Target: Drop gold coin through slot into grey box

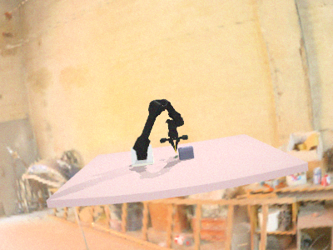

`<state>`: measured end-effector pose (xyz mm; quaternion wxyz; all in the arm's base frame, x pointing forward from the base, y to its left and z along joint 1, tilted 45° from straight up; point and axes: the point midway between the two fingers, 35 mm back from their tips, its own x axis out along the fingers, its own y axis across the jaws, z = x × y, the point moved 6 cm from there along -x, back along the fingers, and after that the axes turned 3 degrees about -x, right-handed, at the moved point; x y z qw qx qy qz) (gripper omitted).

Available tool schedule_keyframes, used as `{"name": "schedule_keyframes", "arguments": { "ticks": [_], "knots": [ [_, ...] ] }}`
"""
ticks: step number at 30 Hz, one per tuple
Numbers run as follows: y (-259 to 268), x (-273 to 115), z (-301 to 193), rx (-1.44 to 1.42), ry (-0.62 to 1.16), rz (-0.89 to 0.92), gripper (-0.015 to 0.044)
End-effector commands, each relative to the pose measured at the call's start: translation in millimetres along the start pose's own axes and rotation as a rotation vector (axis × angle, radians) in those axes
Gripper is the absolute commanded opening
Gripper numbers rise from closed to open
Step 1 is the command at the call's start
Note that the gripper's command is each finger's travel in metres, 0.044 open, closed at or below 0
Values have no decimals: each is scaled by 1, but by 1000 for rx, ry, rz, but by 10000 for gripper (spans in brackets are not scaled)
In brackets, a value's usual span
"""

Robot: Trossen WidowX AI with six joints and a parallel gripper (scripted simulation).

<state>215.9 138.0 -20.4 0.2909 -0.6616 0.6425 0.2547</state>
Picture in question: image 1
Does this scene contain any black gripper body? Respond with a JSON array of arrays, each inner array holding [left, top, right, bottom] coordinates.
[[160, 128, 188, 143]]

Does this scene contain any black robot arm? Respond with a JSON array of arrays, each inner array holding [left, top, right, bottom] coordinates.
[[133, 99, 184, 161]]

